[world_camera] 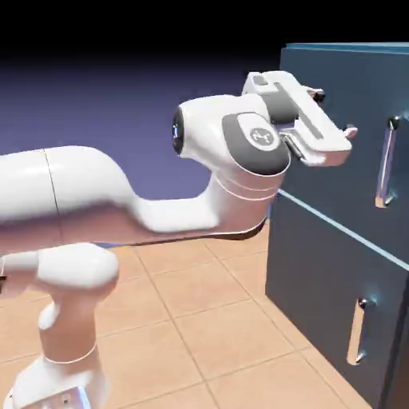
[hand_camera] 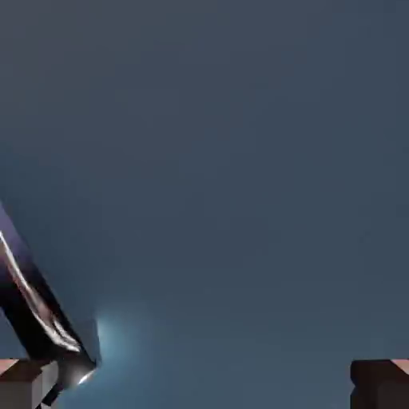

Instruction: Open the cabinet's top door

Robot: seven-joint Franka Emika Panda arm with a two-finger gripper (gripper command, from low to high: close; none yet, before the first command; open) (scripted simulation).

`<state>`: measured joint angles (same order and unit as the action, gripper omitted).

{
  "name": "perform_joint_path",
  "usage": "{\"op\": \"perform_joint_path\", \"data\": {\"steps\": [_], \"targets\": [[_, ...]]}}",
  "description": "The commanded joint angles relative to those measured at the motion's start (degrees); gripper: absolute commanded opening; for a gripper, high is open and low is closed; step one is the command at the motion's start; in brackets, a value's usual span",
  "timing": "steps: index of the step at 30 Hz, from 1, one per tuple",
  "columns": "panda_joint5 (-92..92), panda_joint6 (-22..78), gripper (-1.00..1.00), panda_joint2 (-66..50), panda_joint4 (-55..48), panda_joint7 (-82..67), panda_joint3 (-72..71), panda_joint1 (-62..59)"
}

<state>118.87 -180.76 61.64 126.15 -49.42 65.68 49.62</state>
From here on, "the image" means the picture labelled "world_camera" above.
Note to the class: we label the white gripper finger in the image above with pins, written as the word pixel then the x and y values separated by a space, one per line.
pixel 316 93
pixel 350 131

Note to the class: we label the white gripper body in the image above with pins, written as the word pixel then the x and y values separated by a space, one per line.
pixel 311 123

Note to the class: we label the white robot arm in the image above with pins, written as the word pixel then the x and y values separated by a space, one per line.
pixel 96 191

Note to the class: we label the blue cabinet door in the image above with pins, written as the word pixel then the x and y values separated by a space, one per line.
pixel 322 287
pixel 348 153

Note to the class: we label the blue painted cabinet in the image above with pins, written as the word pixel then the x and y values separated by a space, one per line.
pixel 338 223

